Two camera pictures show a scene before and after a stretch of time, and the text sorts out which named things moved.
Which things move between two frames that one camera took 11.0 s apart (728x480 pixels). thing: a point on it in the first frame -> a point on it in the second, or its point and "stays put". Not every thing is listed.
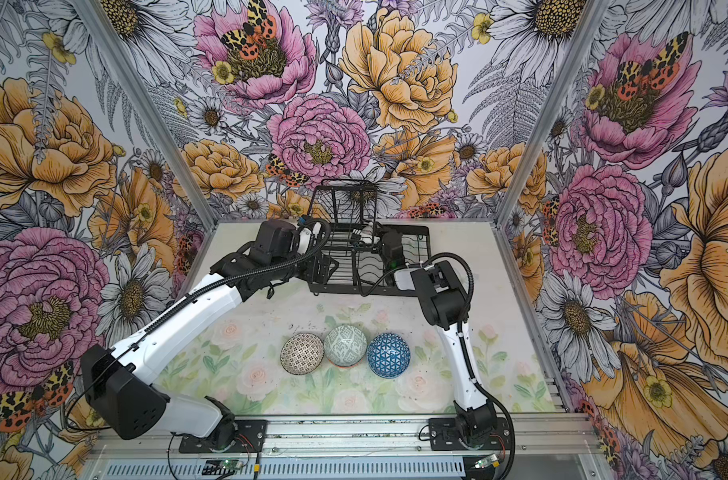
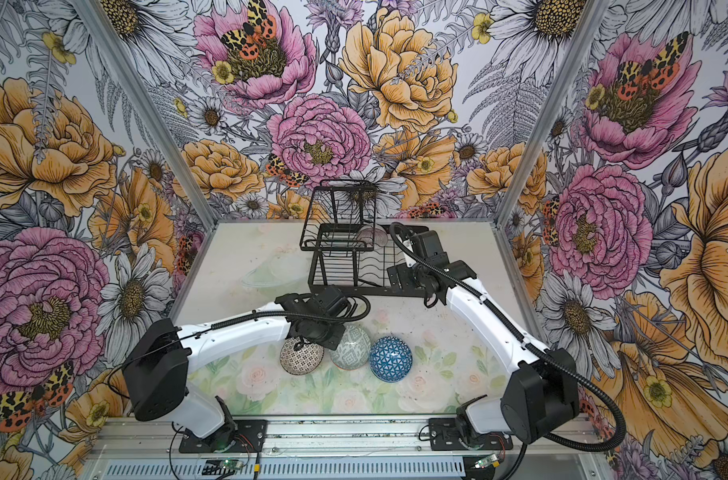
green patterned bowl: x=345 y=345 stays put
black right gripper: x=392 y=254 -> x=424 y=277
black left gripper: x=323 y=274 -> x=332 y=341
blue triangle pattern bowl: x=388 y=355 stays put
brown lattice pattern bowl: x=302 y=353 stays put
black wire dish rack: x=375 y=259 stays put
